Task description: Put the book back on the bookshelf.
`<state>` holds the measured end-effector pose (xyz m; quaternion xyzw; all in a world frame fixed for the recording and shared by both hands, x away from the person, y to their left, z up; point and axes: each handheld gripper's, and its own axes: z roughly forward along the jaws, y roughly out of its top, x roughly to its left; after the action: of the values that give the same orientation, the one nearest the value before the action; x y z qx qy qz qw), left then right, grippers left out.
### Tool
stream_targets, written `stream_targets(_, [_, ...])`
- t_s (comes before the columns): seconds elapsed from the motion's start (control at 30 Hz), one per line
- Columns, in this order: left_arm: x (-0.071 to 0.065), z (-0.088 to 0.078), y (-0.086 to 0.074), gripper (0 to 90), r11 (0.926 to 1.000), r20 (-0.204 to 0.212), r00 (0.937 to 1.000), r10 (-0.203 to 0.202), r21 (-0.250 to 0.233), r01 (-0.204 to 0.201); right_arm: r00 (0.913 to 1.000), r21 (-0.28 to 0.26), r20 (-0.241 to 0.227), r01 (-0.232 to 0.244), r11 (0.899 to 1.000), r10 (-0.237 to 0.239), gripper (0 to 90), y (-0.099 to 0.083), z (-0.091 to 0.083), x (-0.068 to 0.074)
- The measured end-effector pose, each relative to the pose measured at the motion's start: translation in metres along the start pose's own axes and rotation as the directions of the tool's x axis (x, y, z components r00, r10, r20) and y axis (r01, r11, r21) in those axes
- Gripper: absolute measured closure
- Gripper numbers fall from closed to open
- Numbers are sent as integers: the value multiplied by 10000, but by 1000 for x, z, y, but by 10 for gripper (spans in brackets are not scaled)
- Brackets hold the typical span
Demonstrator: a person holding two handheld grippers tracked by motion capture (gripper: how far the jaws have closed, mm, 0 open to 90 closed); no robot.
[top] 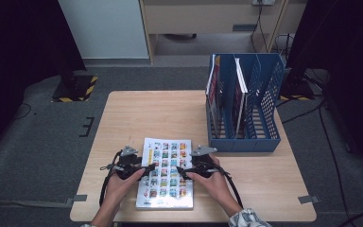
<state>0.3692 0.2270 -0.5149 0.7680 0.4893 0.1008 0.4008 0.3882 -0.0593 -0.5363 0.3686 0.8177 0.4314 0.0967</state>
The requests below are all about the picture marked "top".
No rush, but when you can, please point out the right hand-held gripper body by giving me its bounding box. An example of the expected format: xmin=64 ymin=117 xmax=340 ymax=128
xmin=190 ymin=145 xmax=221 ymax=178

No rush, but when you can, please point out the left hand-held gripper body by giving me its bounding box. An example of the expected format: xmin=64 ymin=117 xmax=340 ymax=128
xmin=108 ymin=145 xmax=144 ymax=181

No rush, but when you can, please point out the blue file rack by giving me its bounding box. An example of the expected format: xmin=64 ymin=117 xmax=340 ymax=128
xmin=205 ymin=52 xmax=285 ymax=153

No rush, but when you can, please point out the purple book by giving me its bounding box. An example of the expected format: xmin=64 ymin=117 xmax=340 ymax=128
xmin=232 ymin=57 xmax=247 ymax=140
xmin=236 ymin=57 xmax=250 ymax=139

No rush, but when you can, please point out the black book with red print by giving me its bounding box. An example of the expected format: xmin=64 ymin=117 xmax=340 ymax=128
xmin=205 ymin=54 xmax=223 ymax=138

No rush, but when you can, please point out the person's right hand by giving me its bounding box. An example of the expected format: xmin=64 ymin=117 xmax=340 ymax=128
xmin=185 ymin=154 xmax=238 ymax=213

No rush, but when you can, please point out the person's left hand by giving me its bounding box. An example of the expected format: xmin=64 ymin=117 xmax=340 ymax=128
xmin=104 ymin=167 xmax=147 ymax=210

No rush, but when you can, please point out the black floor tape mark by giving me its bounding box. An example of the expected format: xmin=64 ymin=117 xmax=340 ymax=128
xmin=78 ymin=116 xmax=95 ymax=138

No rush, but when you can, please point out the grey tape strip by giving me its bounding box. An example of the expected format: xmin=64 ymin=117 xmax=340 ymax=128
xmin=297 ymin=195 xmax=320 ymax=205
xmin=64 ymin=194 xmax=88 ymax=206

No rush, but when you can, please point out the black stand with striped base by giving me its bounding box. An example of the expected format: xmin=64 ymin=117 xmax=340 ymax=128
xmin=51 ymin=67 xmax=98 ymax=103
xmin=278 ymin=70 xmax=316 ymax=102

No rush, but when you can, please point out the white cabinet panel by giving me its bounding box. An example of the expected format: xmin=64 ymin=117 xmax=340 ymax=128
xmin=59 ymin=0 xmax=149 ymax=60

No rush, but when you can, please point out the dark curtain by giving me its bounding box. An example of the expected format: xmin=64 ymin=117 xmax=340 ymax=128
xmin=0 ymin=0 xmax=88 ymax=162
xmin=285 ymin=0 xmax=363 ymax=173

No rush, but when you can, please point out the gripper cable with plug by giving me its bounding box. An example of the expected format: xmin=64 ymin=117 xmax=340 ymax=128
xmin=98 ymin=150 xmax=124 ymax=207
xmin=216 ymin=164 xmax=245 ymax=210

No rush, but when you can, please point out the thin black floor cable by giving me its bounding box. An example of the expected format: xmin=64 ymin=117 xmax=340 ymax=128
xmin=12 ymin=102 xmax=33 ymax=121

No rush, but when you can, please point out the long black floor cable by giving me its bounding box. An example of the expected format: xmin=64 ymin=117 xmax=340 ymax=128
xmin=318 ymin=94 xmax=351 ymax=221

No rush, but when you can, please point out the black cable loop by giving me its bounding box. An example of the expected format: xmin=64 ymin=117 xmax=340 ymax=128
xmin=273 ymin=32 xmax=296 ymax=56

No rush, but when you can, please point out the black hanging cable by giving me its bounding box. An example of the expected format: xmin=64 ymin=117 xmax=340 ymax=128
xmin=250 ymin=3 xmax=268 ymax=53

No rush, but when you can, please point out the white wall socket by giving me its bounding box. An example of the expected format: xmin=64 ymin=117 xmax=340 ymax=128
xmin=252 ymin=0 xmax=276 ymax=7

